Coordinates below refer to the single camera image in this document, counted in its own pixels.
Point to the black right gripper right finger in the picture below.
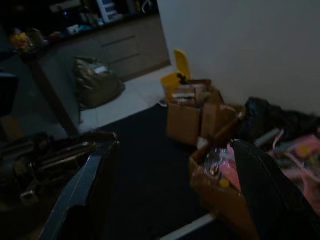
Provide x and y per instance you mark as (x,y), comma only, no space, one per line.
(272,200)

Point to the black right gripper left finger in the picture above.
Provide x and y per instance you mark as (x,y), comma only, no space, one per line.
(82,195)

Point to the cardboard box with pink trash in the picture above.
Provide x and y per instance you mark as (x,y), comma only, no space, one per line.
(215,190)

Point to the yellow rubbish bin with lid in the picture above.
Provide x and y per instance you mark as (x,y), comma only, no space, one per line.
(181,65)

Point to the pink plastic packaging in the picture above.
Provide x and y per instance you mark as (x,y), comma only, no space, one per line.
(300,160)

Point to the black garbage bag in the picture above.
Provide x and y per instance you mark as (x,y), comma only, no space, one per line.
(282,117)

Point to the small brown cardboard box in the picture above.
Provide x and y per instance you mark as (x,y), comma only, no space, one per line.
(217,117)

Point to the olive garbage bag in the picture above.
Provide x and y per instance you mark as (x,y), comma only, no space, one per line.
(97,85)

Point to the large brown cardboard box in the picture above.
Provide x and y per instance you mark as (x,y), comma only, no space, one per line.
(183,120)

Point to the dark wooden table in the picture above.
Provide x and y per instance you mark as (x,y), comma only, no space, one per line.
(42,70)

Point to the brown drawer cabinet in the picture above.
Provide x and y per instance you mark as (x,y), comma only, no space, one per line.
(120,47)

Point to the yellow item on table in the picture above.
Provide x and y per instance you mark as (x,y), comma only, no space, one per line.
(21,40)

